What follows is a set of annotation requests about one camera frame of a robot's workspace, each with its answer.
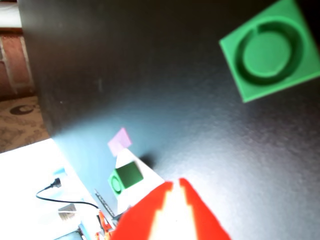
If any white numbered grid paper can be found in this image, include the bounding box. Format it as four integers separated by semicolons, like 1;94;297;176
114;148;166;216

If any orange black bar clamp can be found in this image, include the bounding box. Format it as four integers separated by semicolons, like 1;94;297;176
97;209;115;237

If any small grey box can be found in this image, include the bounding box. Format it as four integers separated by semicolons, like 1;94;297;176
57;203;77;221

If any purple tape strip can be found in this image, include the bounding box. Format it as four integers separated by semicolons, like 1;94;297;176
107;127;133;157

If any black cable with plug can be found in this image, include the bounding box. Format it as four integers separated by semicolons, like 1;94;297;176
35;177;100;210

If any black toothed plastic strip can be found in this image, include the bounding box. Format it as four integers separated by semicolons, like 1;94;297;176
94;189;117;221

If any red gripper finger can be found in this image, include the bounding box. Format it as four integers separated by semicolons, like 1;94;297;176
109;181;174;240
178;177;233;240

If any green cube with O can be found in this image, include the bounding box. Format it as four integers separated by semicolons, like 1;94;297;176
218;0;320;104
107;161;145;201

